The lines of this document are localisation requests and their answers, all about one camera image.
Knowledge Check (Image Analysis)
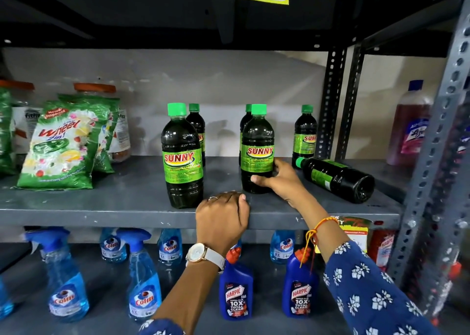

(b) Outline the orange-lidded clear jar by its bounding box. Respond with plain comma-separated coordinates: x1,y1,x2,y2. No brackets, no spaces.
73,83,131,163
0,80,42,155

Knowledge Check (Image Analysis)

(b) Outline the white strap wristwatch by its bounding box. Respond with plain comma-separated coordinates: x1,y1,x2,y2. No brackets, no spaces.
185,242,226,274

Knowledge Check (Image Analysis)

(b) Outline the person's left hand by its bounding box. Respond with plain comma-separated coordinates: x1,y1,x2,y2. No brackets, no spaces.
196,191,250,254

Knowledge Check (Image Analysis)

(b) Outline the group of dark cleaner bottles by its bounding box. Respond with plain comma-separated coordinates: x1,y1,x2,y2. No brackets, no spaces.
161,103,376,210

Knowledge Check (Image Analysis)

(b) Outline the yellow shelf edge label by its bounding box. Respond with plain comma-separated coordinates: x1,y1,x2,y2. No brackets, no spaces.
315,216,373,254

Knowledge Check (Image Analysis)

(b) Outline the green-capped dark liquid bottle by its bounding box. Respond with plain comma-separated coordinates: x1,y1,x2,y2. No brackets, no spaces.
240,104,275,194

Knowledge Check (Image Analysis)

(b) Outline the grey perforated shelf upright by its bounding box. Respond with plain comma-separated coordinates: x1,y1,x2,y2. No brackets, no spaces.
387,0,470,285

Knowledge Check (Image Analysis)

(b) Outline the person's right hand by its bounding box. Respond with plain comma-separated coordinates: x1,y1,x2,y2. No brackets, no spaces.
251,158,315,209

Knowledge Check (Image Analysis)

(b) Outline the blue toilet cleaner bottle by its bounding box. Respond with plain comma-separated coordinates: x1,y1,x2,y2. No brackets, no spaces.
219,246,254,321
282,247,319,319

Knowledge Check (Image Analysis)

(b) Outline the red toilet cleaner bottle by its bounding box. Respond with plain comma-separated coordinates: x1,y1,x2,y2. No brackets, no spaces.
368,230,396,272

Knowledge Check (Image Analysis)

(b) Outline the black perforated shelf upright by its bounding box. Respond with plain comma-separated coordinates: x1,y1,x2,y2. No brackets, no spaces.
315,47,348,160
334,45,366,161

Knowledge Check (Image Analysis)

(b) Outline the orange thread bracelet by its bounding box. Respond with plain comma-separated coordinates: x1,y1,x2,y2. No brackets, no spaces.
300,216,340,269

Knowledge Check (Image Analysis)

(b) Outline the row of blue glass cleaners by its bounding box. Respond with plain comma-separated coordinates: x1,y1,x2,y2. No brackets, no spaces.
0,227,296,324

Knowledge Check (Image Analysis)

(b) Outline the person's right forearm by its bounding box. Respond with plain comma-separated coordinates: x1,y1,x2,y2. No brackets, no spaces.
298,196,350,263

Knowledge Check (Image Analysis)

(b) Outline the green detergent powder packet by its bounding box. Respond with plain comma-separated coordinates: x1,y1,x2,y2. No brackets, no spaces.
15,100,112,191
58,94,120,174
0,88,15,177

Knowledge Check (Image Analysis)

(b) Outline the pink liquid bottle blue cap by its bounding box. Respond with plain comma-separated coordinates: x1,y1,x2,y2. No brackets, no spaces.
386,80,434,167

